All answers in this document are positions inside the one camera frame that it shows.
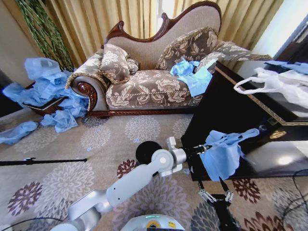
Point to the green hanging plant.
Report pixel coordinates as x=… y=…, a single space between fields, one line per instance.
x=43 y=31

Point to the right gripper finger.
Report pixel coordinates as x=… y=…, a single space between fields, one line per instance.
x=204 y=195
x=226 y=192

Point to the black glossy cabinet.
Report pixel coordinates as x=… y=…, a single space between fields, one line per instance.
x=264 y=149

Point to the white robot front shell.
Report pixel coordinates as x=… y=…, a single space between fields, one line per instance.
x=151 y=223

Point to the blue plastic garbage bag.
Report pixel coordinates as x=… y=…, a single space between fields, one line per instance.
x=221 y=156

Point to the flat fringed floral cushion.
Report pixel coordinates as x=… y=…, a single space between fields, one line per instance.
x=233 y=51

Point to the black round trash bin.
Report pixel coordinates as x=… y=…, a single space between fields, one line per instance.
x=145 y=152

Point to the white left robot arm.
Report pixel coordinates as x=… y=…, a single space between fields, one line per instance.
x=134 y=178

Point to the golden yellow curtain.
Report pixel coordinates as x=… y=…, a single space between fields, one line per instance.
x=96 y=16

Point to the small floral cushion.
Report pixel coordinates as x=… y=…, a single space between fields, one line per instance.
x=113 y=63

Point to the crumpled blue garbage bag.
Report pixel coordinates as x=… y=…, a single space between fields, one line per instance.
x=16 y=132
x=184 y=68
x=199 y=83
x=74 y=106
x=61 y=120
x=288 y=65
x=51 y=85
x=14 y=92

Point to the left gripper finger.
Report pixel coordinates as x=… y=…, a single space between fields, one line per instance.
x=203 y=145
x=202 y=151

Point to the translucent pale blue bag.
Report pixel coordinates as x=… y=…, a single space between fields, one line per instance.
x=41 y=67

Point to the floral chaise longue sofa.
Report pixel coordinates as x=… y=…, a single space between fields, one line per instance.
x=154 y=93

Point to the black tripod leg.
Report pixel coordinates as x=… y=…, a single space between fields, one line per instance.
x=48 y=161

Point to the white plastic bag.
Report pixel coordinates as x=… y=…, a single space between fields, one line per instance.
x=281 y=84

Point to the large fringed floral cushion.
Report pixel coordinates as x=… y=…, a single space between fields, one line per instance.
x=190 y=49

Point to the floral patterned beige carpet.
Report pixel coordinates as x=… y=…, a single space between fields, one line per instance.
x=72 y=183

